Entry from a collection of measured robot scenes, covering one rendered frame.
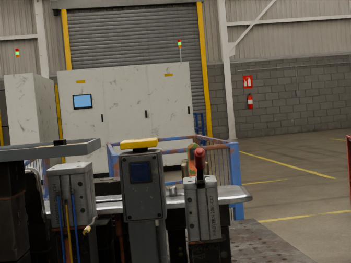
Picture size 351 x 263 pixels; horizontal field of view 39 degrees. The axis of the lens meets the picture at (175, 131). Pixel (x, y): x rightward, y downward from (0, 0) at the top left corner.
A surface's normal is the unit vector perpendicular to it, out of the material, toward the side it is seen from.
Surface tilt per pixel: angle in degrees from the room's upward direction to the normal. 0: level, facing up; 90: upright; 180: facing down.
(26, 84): 90
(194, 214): 90
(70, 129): 90
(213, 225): 90
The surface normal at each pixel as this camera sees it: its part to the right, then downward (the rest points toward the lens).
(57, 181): 0.00, 0.05
